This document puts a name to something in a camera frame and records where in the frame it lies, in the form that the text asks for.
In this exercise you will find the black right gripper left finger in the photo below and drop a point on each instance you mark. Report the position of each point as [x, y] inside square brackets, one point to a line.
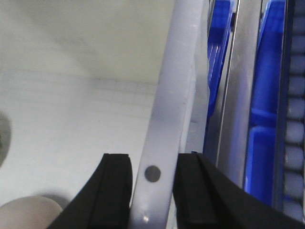
[104, 201]

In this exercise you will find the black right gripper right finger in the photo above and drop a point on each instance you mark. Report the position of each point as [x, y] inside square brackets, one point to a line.
[206, 199]

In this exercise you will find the pink and cream ball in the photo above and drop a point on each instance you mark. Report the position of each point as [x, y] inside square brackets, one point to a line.
[33, 212]

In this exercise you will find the cream yellow ball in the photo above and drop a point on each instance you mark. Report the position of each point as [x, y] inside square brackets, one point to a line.
[5, 136]

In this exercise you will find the white plastic storage crate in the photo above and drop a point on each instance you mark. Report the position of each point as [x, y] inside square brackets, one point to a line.
[84, 78]

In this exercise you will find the blue bin lower nested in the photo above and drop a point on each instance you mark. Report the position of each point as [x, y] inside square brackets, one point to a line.
[263, 165]

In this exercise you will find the blue bin nested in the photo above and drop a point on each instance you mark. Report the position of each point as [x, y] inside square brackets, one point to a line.
[263, 165]
[217, 46]

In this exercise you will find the grey metal shelf rack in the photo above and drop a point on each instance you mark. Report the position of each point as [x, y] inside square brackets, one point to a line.
[235, 113]

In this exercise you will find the blue bin upper nested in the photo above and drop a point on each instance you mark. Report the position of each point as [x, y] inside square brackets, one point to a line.
[217, 46]

